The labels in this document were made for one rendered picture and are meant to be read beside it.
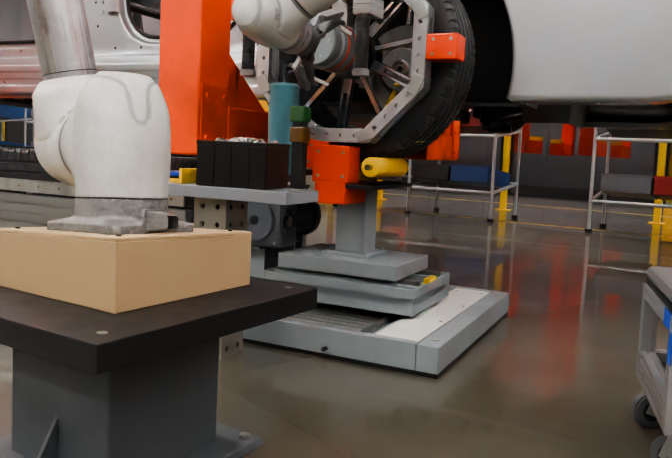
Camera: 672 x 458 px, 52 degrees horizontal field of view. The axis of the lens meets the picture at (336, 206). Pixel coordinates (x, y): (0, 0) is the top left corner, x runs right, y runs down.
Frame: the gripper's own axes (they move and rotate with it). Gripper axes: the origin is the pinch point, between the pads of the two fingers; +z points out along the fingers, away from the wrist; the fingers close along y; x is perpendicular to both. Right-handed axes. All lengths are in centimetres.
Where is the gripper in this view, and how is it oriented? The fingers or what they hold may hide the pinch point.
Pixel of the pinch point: (333, 56)
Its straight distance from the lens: 175.2
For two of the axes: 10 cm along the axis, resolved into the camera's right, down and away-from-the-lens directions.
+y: 4.2, -8.9, -1.6
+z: 4.1, 0.3, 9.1
